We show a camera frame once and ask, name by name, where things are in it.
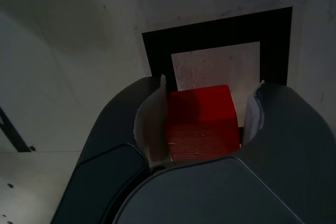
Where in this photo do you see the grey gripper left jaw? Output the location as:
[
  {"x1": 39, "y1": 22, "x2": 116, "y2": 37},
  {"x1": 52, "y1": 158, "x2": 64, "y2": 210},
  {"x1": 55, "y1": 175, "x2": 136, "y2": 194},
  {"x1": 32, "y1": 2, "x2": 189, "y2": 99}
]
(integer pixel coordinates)
[{"x1": 49, "y1": 73, "x2": 172, "y2": 224}]

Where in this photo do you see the red cube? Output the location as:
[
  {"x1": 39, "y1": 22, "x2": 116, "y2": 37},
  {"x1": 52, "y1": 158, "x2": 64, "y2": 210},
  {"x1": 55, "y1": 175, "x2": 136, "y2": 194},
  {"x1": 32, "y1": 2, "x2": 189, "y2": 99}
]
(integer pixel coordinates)
[{"x1": 165, "y1": 84, "x2": 241, "y2": 162}]

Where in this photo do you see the black tape square outline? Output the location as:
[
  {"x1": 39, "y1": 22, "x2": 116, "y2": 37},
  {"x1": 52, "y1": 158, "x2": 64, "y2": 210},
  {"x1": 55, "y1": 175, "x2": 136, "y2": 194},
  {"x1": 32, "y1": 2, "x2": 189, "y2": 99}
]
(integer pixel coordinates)
[{"x1": 141, "y1": 6, "x2": 293, "y2": 93}]

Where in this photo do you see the black tape strip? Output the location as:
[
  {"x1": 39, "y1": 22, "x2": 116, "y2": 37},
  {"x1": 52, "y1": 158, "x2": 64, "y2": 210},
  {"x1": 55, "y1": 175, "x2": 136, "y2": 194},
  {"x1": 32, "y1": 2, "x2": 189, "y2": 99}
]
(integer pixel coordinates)
[{"x1": 0, "y1": 106, "x2": 32, "y2": 153}]

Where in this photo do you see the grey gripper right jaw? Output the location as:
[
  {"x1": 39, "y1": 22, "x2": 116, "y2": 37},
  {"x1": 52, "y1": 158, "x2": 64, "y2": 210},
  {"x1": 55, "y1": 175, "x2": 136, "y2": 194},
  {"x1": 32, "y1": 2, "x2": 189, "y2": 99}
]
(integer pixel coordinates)
[{"x1": 112, "y1": 78, "x2": 336, "y2": 224}]

